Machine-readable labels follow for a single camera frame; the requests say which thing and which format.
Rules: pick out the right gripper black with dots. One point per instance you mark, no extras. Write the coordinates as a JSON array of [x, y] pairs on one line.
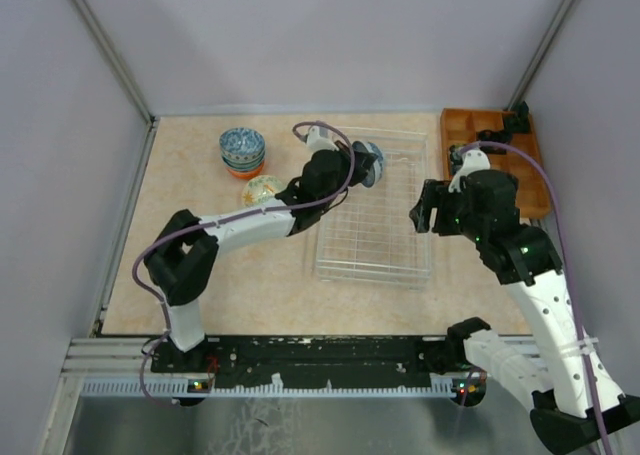
[[435, 195]]

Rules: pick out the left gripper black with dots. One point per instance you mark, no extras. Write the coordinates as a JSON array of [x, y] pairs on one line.
[[361, 162]]

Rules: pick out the blue white patterned bowl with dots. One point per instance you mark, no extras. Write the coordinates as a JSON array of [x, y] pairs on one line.
[[375, 171]]

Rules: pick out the white wire dish rack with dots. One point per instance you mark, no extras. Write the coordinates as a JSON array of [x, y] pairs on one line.
[[370, 236]]

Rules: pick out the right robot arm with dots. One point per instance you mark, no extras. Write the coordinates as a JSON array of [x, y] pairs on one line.
[[572, 402]]

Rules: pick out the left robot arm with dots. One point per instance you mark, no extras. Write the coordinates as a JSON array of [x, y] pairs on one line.
[[181, 260]]

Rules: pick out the black yellow object in tray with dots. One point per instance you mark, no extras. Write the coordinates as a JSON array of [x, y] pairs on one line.
[[455, 158]]

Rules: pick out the wooden compartment tray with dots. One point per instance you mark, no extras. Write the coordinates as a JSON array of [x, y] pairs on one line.
[[459, 126]]

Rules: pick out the black object tray centre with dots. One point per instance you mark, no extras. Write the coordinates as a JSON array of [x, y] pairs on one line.
[[503, 137]]

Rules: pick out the yellow floral bowl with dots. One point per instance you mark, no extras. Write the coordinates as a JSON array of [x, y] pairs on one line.
[[261, 189]]

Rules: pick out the orange bottom stacked bowl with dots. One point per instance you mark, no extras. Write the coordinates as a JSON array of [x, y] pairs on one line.
[[245, 175]]

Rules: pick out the black object tray corner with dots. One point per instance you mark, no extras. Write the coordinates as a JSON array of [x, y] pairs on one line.
[[518, 120]]

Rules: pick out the top blue stacked bowl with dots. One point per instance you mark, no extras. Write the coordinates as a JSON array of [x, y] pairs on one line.
[[242, 144]]

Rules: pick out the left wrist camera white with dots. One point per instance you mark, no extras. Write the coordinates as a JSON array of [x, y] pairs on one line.
[[317, 139]]

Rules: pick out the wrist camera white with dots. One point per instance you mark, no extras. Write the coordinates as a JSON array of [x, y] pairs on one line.
[[317, 139], [472, 161]]

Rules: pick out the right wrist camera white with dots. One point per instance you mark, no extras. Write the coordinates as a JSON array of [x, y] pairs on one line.
[[472, 161]]

